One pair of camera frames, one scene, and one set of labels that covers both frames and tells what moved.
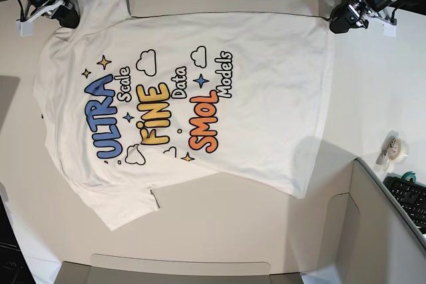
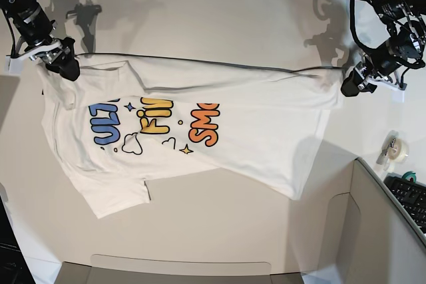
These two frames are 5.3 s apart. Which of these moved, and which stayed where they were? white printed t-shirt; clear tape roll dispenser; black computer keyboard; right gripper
Moved: right gripper; white printed t-shirt
Stayed: black computer keyboard; clear tape roll dispenser
